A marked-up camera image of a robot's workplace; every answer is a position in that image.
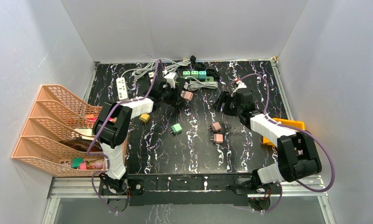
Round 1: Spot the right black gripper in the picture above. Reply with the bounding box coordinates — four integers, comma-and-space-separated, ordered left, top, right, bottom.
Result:
211, 90, 242, 117

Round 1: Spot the green power strip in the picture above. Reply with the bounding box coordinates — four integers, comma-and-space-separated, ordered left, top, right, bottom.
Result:
182, 74, 218, 84

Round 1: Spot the pink plug adapter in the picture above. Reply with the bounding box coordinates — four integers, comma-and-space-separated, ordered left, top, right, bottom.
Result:
181, 91, 193, 101
210, 133, 224, 144
208, 122, 221, 133

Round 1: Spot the white power strip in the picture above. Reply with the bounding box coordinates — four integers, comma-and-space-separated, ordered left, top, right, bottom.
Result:
116, 77, 129, 101

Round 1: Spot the short black power strip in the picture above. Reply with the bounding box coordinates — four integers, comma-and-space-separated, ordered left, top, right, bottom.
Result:
148, 71, 157, 84

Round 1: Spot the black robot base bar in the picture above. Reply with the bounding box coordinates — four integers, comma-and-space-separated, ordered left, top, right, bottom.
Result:
98, 174, 280, 210

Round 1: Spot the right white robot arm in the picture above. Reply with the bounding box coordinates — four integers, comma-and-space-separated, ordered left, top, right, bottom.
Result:
213, 89, 322, 193

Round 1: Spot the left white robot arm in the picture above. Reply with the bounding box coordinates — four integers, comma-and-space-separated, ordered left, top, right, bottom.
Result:
92, 77, 193, 194

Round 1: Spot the teal plug adapter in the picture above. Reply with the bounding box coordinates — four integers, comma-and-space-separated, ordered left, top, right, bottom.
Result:
198, 71, 207, 80

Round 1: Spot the mint green plug adapter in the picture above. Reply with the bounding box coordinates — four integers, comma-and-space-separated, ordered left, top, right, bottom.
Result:
191, 70, 199, 79

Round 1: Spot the yellow plastic bin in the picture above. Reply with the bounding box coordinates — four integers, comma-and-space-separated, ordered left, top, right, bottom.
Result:
262, 118, 306, 147

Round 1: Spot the orange plastic file rack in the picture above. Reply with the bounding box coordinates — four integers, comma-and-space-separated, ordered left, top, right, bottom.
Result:
11, 84, 101, 177

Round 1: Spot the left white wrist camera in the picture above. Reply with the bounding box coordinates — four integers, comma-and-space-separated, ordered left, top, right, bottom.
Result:
164, 72, 178, 89

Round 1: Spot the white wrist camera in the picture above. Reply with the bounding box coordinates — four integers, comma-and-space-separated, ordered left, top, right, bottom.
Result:
164, 72, 178, 89
233, 80, 247, 93

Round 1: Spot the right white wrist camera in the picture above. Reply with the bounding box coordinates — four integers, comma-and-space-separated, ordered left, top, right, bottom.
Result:
233, 80, 247, 93

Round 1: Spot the black coiled cable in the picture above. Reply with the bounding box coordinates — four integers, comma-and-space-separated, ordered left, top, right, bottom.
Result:
189, 56, 220, 81

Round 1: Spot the white strip grey cable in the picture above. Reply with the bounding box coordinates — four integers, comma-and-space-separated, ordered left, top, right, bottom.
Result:
120, 58, 162, 81

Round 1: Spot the grey coiled cable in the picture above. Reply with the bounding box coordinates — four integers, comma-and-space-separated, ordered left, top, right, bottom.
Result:
186, 77, 220, 92
161, 58, 192, 75

